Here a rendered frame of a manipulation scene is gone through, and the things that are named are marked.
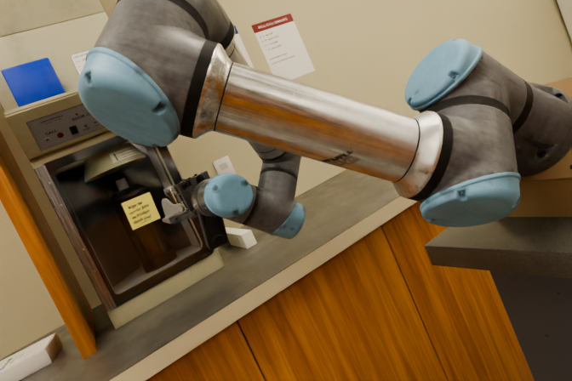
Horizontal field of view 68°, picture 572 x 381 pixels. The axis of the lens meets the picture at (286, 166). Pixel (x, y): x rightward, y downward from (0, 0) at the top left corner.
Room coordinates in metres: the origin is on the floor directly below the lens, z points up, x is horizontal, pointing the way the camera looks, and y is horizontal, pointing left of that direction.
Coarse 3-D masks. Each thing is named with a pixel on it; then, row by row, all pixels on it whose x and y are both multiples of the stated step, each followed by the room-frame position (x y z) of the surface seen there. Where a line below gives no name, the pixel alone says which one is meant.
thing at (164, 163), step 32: (64, 160) 1.06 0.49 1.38; (96, 160) 1.09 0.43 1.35; (128, 160) 1.12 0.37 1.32; (160, 160) 1.15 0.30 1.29; (64, 192) 1.05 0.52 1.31; (96, 192) 1.08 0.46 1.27; (128, 192) 1.11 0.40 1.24; (160, 192) 1.14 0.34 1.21; (96, 224) 1.06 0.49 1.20; (128, 224) 1.09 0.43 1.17; (160, 224) 1.12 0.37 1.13; (192, 224) 1.16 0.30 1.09; (96, 256) 1.05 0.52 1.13; (128, 256) 1.08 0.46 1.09; (160, 256) 1.11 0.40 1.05; (192, 256) 1.14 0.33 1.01; (128, 288) 1.06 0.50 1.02
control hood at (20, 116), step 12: (60, 96) 0.99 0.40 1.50; (72, 96) 1.01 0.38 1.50; (24, 108) 0.96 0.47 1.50; (36, 108) 0.97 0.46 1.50; (48, 108) 0.99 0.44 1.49; (60, 108) 1.00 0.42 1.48; (12, 120) 0.95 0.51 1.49; (24, 120) 0.97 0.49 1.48; (24, 132) 0.98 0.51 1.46; (96, 132) 1.09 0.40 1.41; (24, 144) 1.00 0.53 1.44; (36, 144) 1.01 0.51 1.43; (60, 144) 1.05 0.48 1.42; (72, 144) 1.08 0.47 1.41; (36, 156) 1.03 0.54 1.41
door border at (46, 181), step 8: (40, 168) 1.04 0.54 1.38; (48, 176) 1.04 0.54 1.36; (48, 184) 1.04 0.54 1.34; (56, 192) 1.04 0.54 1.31; (56, 200) 1.04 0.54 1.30; (64, 208) 1.04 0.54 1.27; (64, 216) 1.04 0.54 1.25; (64, 224) 1.03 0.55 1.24; (72, 224) 1.04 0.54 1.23; (72, 232) 1.04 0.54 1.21; (72, 240) 1.03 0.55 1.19; (80, 240) 1.04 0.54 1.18; (80, 248) 1.04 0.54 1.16; (80, 256) 1.03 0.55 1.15; (88, 256) 1.04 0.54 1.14; (88, 264) 1.04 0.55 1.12; (96, 272) 1.04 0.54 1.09; (96, 280) 1.04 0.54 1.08; (104, 288) 1.04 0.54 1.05; (104, 296) 1.04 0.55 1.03; (112, 304) 1.04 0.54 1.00
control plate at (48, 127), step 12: (72, 108) 1.02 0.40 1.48; (84, 108) 1.04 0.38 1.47; (36, 120) 0.98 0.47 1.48; (48, 120) 1.00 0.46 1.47; (60, 120) 1.02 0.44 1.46; (72, 120) 1.03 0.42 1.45; (84, 120) 1.05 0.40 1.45; (96, 120) 1.07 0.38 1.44; (36, 132) 1.00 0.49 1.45; (48, 132) 1.01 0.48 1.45; (60, 132) 1.03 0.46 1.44; (84, 132) 1.07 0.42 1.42; (48, 144) 1.03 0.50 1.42
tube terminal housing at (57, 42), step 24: (72, 24) 1.14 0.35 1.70; (96, 24) 1.17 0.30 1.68; (0, 48) 1.07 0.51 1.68; (24, 48) 1.09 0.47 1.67; (48, 48) 1.11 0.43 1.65; (72, 48) 1.13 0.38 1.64; (0, 72) 1.06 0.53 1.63; (72, 72) 1.12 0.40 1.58; (0, 96) 1.05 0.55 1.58; (216, 264) 1.17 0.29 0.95; (168, 288) 1.11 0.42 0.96; (120, 312) 1.06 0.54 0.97; (144, 312) 1.08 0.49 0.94
